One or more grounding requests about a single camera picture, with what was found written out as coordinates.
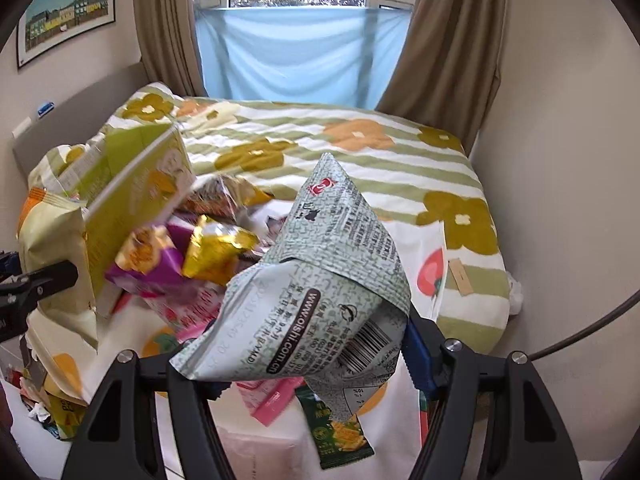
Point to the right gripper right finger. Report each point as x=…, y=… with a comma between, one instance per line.
x=502, y=402

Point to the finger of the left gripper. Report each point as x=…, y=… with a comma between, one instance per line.
x=20, y=292

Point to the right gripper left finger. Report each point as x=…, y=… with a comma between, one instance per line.
x=119, y=437

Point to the dark green snack bag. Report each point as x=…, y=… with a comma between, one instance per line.
x=337, y=443

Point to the gold snack bag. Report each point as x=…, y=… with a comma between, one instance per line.
x=214, y=251

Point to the pale green snack bag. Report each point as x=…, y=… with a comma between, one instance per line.
x=328, y=302

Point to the cream orange chip bag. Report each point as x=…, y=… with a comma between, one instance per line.
x=51, y=228

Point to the purple chip bag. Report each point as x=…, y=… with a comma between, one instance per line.
x=148, y=264

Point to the green cardboard box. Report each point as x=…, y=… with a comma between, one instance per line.
x=141, y=172

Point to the grey headboard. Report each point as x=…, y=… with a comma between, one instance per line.
x=78, y=118

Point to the brown red snack bag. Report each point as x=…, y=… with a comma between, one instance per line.
x=224, y=197

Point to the striped flower bedspread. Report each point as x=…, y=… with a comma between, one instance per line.
x=406, y=172

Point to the left brown curtain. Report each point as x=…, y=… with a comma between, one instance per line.
x=168, y=46

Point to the brown curtain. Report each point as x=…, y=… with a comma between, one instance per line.
x=168, y=46
x=448, y=71

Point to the right brown curtain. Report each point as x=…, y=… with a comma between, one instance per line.
x=448, y=71

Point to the light blue window cloth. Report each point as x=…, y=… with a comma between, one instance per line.
x=335, y=55

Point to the framed wall picture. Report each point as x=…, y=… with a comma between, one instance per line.
x=48, y=23

